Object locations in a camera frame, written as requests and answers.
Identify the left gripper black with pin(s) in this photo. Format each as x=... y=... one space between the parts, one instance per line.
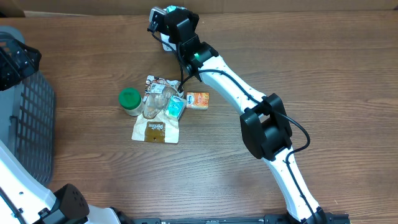
x=15 y=73

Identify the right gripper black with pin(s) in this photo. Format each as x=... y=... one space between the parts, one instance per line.
x=193 y=18

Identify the teal snack packet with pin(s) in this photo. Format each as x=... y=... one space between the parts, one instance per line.
x=171 y=8

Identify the orange tissue pack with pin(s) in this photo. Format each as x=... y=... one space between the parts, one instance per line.
x=197 y=100

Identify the small teal tissue pack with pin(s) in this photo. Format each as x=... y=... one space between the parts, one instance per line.
x=175 y=107

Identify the clear jar white contents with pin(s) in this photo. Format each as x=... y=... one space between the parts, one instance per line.
x=137 y=111

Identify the beige dried mushroom bag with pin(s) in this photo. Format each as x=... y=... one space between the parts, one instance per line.
x=153 y=125

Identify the green bottle cap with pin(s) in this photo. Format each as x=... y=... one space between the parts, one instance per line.
x=129 y=98

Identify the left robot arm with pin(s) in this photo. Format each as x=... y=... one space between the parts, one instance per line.
x=25 y=200

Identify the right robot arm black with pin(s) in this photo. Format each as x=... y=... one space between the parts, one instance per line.
x=265 y=126

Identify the white barcode scanner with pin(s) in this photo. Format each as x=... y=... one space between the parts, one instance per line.
x=167 y=46

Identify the grey plastic shopping basket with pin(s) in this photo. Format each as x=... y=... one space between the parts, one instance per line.
x=28 y=121

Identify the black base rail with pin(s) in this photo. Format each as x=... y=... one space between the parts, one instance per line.
x=266 y=219

